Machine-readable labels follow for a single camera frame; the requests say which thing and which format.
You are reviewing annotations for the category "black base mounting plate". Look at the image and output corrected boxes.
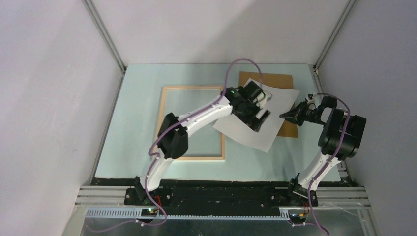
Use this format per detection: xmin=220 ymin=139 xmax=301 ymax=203
xmin=90 ymin=177 xmax=322 ymax=216

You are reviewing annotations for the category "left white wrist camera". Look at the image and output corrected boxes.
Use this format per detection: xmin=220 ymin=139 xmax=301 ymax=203
xmin=256 ymin=90 xmax=272 ymax=108

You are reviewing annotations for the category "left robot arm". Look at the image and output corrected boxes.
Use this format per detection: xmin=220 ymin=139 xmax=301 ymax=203
xmin=134 ymin=81 xmax=272 ymax=205

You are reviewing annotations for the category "right corner aluminium profile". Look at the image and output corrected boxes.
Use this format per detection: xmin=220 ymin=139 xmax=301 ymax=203
xmin=313 ymin=0 xmax=358 ymax=74

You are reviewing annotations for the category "brown backing board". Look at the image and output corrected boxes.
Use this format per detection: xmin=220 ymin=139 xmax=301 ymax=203
xmin=238 ymin=71 xmax=298 ymax=138

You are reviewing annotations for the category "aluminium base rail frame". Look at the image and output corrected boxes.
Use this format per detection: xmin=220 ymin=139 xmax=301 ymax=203
xmin=63 ymin=176 xmax=380 ymax=236

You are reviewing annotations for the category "wooden picture frame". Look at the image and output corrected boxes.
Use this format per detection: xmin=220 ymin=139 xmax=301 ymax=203
xmin=157 ymin=85 xmax=226 ymax=162

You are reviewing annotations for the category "grey slotted cable duct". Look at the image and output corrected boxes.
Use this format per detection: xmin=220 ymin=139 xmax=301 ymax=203
xmin=85 ymin=207 xmax=290 ymax=221

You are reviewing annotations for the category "printed photo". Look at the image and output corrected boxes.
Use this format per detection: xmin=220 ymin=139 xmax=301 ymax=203
xmin=213 ymin=85 xmax=299 ymax=153

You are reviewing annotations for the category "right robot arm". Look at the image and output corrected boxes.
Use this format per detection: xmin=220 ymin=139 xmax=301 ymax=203
xmin=280 ymin=93 xmax=367 ymax=206

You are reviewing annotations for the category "corner aluminium profile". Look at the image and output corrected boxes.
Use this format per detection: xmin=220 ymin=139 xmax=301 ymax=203
xmin=81 ymin=0 xmax=127 ymax=74
xmin=313 ymin=0 xmax=358 ymax=74

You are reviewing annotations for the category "left corner aluminium profile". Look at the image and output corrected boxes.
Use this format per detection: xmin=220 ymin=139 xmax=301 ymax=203
xmin=81 ymin=0 xmax=127 ymax=74

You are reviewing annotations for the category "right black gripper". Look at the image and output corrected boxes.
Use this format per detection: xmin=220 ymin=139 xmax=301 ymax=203
xmin=279 ymin=100 xmax=326 ymax=126

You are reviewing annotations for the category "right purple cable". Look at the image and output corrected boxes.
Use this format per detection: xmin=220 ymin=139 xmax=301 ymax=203
xmin=291 ymin=93 xmax=351 ymax=235

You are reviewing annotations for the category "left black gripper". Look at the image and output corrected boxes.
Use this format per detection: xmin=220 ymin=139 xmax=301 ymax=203
xmin=233 ymin=100 xmax=269 ymax=131

